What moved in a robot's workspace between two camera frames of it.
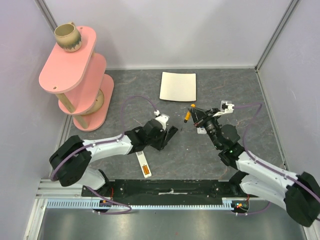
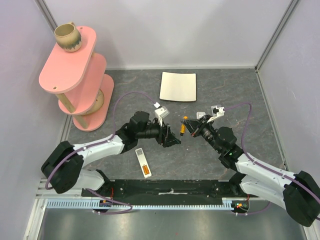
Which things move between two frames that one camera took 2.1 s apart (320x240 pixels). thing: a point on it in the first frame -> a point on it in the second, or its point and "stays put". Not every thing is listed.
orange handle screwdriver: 188,114 -> 183,128
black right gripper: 201,120 -> 200,126
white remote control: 143,164 stays put
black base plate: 167,188 stays put
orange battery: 145,169 stays put
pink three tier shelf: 78,77 stays put
